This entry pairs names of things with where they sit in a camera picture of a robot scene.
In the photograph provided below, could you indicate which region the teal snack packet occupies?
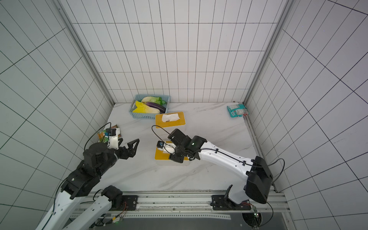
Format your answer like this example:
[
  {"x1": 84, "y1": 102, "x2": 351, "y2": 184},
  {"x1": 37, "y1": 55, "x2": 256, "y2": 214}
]
[{"x1": 227, "y1": 104, "x2": 248, "y2": 118}]

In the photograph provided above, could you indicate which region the yellow toy cabbage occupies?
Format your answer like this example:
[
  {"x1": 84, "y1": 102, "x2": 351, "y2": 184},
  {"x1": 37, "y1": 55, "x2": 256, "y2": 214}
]
[{"x1": 132, "y1": 101, "x2": 161, "y2": 114}]

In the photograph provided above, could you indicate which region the yellow box lid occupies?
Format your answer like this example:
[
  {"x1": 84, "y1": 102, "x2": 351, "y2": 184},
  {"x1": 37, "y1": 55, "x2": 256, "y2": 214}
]
[
  {"x1": 154, "y1": 140, "x2": 190, "y2": 161},
  {"x1": 155, "y1": 112, "x2": 186, "y2": 126}
]

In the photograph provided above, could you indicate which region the white tissue box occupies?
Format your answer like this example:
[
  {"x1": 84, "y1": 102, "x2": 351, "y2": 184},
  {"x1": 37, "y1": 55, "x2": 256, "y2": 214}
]
[
  {"x1": 153, "y1": 125, "x2": 186, "y2": 137},
  {"x1": 155, "y1": 159, "x2": 190, "y2": 166}
]

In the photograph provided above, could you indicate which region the green snack bag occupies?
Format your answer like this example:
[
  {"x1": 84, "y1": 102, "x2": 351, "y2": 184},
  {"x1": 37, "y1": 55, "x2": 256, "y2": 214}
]
[{"x1": 97, "y1": 125, "x2": 121, "y2": 143}]

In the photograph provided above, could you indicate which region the green toy lettuce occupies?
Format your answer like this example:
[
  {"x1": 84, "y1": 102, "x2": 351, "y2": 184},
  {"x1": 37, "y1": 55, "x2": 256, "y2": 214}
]
[{"x1": 141, "y1": 96, "x2": 167, "y2": 105}]

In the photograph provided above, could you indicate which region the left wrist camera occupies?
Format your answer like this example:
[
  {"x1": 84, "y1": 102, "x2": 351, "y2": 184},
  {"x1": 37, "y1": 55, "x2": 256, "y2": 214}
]
[{"x1": 105, "y1": 128, "x2": 120, "y2": 150}]

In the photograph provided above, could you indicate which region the blue plastic basket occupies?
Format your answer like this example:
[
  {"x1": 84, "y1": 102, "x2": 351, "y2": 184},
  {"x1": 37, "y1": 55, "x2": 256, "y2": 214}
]
[{"x1": 129, "y1": 94, "x2": 170, "y2": 119}]

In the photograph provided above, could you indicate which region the orange tissue pack with sheet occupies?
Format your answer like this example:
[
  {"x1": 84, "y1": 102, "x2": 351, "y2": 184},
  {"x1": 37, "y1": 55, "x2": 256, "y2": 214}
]
[{"x1": 162, "y1": 113, "x2": 180, "y2": 123}]

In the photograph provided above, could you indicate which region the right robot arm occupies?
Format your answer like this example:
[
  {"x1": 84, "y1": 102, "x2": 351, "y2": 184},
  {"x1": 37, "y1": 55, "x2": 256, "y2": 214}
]
[{"x1": 168, "y1": 129, "x2": 276, "y2": 210}]

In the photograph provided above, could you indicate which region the aluminium mounting rail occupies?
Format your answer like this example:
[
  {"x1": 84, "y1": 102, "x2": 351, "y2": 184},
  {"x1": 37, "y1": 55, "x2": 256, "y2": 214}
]
[{"x1": 100, "y1": 190, "x2": 290, "y2": 221}]

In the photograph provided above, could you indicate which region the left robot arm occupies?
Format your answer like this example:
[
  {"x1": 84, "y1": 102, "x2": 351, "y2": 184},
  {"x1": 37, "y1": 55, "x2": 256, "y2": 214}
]
[{"x1": 37, "y1": 139, "x2": 139, "y2": 230}]

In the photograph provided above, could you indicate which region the purple toy eggplant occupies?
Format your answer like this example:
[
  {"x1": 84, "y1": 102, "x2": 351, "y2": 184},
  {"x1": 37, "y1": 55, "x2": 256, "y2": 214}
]
[{"x1": 144, "y1": 102, "x2": 166, "y2": 114}]

